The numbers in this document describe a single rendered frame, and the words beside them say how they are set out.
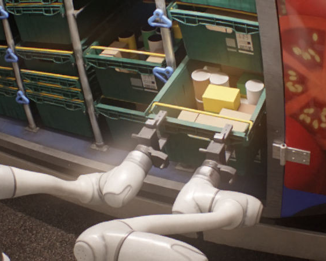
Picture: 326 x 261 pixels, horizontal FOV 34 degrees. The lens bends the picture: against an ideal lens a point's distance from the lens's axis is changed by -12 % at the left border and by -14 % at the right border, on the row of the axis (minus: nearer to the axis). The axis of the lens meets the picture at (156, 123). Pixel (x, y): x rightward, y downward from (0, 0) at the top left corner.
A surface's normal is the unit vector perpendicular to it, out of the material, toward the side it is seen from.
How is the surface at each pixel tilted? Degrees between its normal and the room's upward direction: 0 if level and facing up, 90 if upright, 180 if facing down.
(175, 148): 99
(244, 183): 0
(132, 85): 94
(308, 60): 90
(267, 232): 90
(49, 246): 0
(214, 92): 2
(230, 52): 92
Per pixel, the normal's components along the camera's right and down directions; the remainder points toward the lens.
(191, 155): -0.44, 0.66
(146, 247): -0.21, -0.67
